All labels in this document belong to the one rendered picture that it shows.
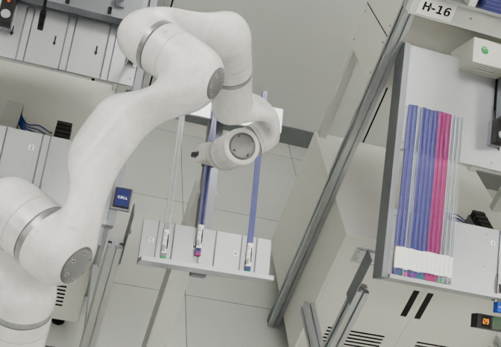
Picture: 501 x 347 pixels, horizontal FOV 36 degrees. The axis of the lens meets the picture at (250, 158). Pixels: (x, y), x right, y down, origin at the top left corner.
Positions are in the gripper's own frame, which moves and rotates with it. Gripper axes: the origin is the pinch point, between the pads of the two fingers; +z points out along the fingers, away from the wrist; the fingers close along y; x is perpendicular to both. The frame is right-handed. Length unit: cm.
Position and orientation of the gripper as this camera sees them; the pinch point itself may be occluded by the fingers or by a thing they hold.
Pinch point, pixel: (209, 160)
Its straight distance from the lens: 204.6
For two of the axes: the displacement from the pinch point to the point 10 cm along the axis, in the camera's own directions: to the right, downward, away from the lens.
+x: -1.5, 9.8, -1.5
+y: -9.5, -1.9, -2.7
